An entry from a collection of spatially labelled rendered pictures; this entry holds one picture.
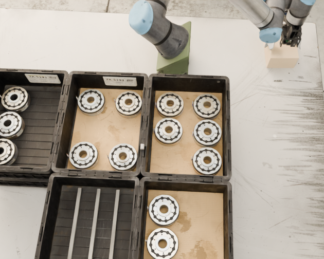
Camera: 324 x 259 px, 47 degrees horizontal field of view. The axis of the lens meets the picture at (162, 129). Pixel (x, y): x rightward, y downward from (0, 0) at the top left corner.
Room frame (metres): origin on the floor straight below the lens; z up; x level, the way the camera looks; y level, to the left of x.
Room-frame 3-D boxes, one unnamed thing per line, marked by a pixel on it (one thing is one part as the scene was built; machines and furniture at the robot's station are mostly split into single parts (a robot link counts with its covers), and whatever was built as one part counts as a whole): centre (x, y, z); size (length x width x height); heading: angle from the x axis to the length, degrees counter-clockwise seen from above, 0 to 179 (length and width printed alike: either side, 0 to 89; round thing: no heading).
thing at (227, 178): (0.54, -0.09, 0.92); 0.40 x 0.30 x 0.02; 174
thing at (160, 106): (0.66, -0.04, 0.86); 0.10 x 0.10 x 0.01
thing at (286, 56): (0.97, -0.55, 0.74); 0.16 x 0.12 x 0.07; 176
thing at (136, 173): (0.58, 0.21, 0.92); 0.40 x 0.30 x 0.02; 174
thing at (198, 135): (0.53, -0.17, 0.86); 0.10 x 0.10 x 0.01
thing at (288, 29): (0.94, -0.54, 0.89); 0.09 x 0.08 x 0.12; 176
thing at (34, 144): (0.61, 0.51, 0.87); 0.40 x 0.30 x 0.11; 174
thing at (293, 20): (0.95, -0.55, 0.97); 0.08 x 0.08 x 0.05
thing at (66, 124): (0.58, 0.21, 0.87); 0.40 x 0.30 x 0.11; 174
